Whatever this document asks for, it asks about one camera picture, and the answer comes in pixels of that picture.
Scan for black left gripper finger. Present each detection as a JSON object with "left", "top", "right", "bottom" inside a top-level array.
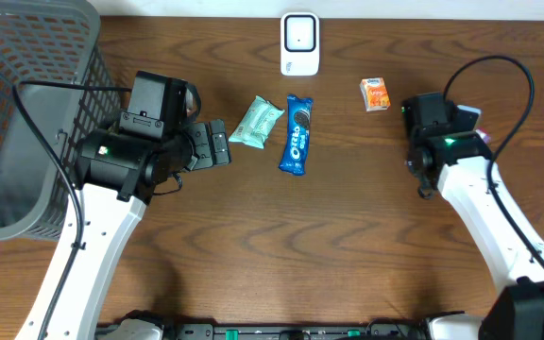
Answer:
[
  {"left": 191, "top": 122, "right": 213, "bottom": 171},
  {"left": 210, "top": 119, "right": 231, "bottom": 165}
]

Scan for small orange carton box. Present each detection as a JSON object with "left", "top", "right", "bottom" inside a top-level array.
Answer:
[{"left": 360, "top": 77, "right": 391, "bottom": 111}]

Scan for blue Oreo cookie pack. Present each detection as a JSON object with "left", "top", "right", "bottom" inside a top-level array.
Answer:
[{"left": 279, "top": 94, "right": 314, "bottom": 176}]

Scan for red purple snack bag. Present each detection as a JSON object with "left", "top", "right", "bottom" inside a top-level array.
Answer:
[{"left": 476, "top": 129, "right": 491, "bottom": 144}]

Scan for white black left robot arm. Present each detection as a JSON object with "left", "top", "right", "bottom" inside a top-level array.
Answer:
[{"left": 17, "top": 120, "right": 231, "bottom": 339}]

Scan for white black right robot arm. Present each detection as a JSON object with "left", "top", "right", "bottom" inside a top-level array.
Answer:
[{"left": 401, "top": 93, "right": 544, "bottom": 339}]

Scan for white barcode scanner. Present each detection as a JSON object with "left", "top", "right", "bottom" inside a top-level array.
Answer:
[{"left": 280, "top": 12, "right": 320, "bottom": 77}]

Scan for mint green wipes pack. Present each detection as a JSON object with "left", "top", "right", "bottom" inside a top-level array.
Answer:
[{"left": 229, "top": 95, "right": 284, "bottom": 149}]

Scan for grey plastic basket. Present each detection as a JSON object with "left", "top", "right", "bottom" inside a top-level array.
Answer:
[{"left": 0, "top": 0, "right": 121, "bottom": 241}]

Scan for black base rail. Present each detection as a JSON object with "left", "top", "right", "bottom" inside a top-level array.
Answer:
[{"left": 94, "top": 309, "right": 528, "bottom": 340}]

